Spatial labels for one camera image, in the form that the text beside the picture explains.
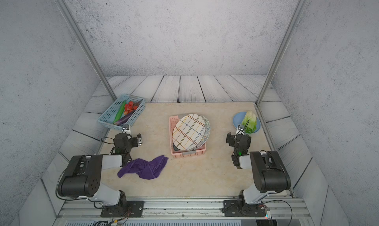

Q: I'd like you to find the pink perforated plastic basket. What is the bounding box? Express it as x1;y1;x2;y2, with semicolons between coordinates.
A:
169;115;206;158

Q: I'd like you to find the purple eggplant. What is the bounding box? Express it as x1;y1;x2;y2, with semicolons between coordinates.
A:
114;110;135;126

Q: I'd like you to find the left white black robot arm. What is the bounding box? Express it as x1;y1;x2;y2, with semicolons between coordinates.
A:
55;133;144;219

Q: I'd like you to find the plaid striped white plate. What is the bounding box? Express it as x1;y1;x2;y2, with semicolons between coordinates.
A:
172;113;205;151

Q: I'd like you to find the light blue round plate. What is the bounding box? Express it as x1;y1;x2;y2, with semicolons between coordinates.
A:
233;112;261;134

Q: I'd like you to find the red cherry tomatoes bunch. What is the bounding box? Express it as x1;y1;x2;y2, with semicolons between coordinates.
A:
123;101;139;115

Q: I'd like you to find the right metal frame post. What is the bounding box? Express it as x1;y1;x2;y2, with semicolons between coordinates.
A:
256;0;307;107

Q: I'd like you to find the metal frame post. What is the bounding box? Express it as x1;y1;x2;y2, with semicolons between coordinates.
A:
54;0;117;101
256;0;307;107

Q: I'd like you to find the green cucumber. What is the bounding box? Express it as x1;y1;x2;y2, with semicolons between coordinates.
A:
113;101;126;125

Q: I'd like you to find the green lettuce head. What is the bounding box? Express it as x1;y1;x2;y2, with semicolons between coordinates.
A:
241;111;257;134

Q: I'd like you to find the colourful speckled round plate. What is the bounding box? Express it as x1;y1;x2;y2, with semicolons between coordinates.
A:
190;116;211;151

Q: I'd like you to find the light blue perforated basket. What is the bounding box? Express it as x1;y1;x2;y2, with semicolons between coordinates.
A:
98;94;145;131

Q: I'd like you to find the left metal frame post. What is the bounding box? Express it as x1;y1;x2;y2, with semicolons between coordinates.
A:
54;0;117;101

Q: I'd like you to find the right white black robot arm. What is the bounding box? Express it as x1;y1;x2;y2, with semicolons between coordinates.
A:
222;133;291;219

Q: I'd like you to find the purple cloth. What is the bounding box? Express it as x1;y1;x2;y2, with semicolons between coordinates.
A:
117;155;169;180

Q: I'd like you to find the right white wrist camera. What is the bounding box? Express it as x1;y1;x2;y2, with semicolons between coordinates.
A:
236;124;245;135

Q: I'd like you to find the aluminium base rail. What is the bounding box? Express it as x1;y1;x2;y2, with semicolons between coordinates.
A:
53;196;314;226

